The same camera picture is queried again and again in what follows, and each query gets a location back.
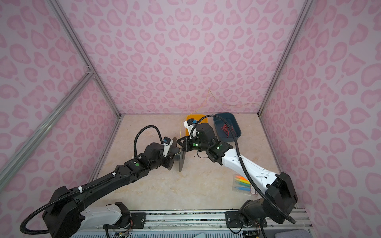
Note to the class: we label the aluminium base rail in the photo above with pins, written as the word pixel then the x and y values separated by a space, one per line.
pixel 204 223

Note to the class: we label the pack of coloured markers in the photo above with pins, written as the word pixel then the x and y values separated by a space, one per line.
pixel 240 184

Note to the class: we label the yellow plastic tray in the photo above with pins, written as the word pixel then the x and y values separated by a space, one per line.
pixel 196 117

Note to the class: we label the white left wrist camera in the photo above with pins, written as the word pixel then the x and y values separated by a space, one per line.
pixel 167 143

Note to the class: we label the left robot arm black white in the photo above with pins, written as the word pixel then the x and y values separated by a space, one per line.
pixel 69 210

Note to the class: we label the aluminium corner frame post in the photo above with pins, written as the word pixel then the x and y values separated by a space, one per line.
pixel 80 49

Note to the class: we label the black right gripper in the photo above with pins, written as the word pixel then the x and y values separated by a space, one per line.
pixel 186 146

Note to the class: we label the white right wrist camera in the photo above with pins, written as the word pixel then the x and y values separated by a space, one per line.
pixel 190 123

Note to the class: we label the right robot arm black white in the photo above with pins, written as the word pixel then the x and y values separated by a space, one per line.
pixel 277 192

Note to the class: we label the dark grey cable spool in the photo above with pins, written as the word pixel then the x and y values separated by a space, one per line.
pixel 176 154

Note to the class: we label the teal plastic tray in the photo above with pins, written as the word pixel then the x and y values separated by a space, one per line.
pixel 226 131

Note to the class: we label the right aluminium corner post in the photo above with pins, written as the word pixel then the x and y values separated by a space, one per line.
pixel 300 22

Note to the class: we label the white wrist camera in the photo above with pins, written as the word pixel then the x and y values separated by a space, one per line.
pixel 167 143
pixel 190 123

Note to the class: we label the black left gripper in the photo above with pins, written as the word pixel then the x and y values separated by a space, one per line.
pixel 169 157

